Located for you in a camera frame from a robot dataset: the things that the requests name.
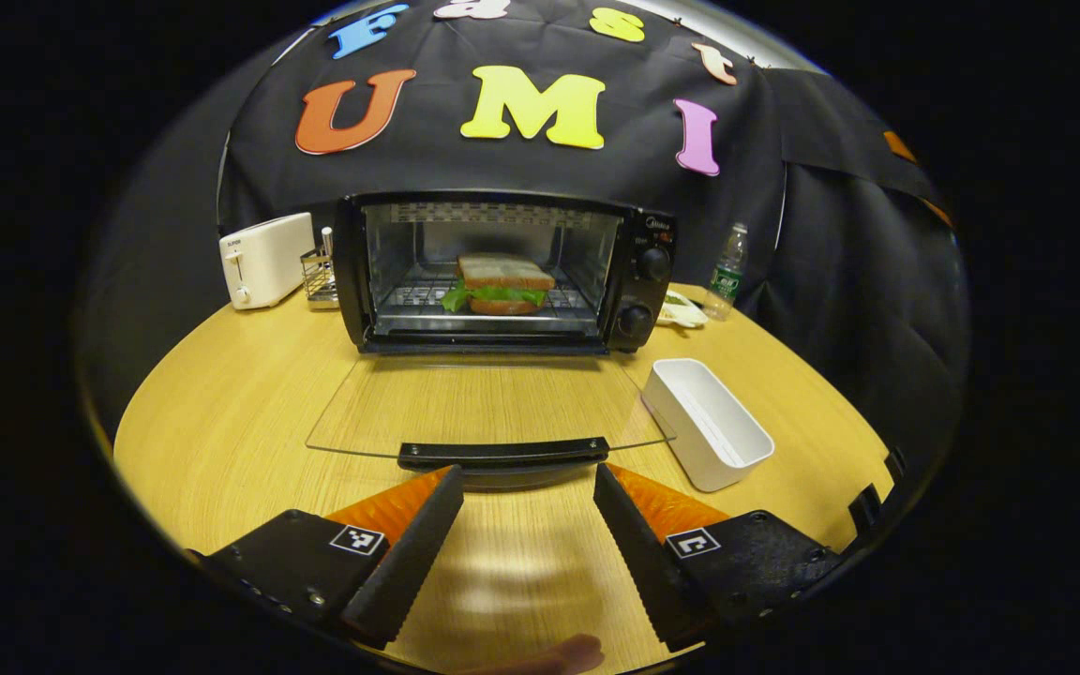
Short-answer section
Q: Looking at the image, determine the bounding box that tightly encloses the white rectangular container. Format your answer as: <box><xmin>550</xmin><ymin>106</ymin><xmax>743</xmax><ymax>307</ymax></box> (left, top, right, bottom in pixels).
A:
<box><xmin>641</xmin><ymin>358</ymin><xmax>775</xmax><ymax>493</ymax></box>

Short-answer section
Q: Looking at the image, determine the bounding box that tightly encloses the metal wire basket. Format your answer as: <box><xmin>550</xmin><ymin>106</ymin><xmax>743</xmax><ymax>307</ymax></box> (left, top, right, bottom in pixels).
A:
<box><xmin>300</xmin><ymin>227</ymin><xmax>342</xmax><ymax>311</ymax></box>

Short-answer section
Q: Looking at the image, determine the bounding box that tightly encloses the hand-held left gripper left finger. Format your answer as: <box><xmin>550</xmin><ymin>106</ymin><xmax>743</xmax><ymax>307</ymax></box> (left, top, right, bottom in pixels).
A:
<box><xmin>186</xmin><ymin>464</ymin><xmax>466</xmax><ymax>650</ymax></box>

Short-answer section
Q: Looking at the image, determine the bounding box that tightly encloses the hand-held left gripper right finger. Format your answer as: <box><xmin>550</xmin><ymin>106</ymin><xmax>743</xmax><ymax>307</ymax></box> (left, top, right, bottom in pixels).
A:
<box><xmin>593</xmin><ymin>462</ymin><xmax>846</xmax><ymax>653</ymax></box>

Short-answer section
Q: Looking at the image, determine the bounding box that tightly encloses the white toaster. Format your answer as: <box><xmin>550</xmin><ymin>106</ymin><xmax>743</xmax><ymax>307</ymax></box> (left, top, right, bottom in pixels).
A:
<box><xmin>219</xmin><ymin>212</ymin><xmax>316</xmax><ymax>311</ymax></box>

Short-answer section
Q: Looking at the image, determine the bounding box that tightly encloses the lettuce sandwich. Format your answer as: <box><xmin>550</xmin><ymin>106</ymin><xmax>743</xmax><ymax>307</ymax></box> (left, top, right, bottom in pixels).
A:
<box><xmin>440</xmin><ymin>253</ymin><xmax>557</xmax><ymax>316</ymax></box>

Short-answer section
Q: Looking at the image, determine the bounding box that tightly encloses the black electric oven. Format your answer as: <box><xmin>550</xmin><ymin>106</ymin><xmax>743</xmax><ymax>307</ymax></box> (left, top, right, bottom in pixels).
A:
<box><xmin>306</xmin><ymin>190</ymin><xmax>679</xmax><ymax>473</ymax></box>

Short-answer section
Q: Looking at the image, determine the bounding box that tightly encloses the small white plate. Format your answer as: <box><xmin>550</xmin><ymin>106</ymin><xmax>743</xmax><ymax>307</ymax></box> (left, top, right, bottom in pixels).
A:
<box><xmin>657</xmin><ymin>289</ymin><xmax>711</xmax><ymax>329</ymax></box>

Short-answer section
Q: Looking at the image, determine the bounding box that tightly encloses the clear plastic water bottle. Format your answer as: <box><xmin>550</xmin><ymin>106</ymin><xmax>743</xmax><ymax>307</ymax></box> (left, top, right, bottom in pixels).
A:
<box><xmin>703</xmin><ymin>222</ymin><xmax>749</xmax><ymax>322</ymax></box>

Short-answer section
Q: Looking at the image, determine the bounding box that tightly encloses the black backdrop cloth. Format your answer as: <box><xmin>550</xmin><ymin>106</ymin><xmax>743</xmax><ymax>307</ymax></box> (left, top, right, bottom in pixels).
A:
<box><xmin>81</xmin><ymin>0</ymin><xmax>972</xmax><ymax>470</ymax></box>

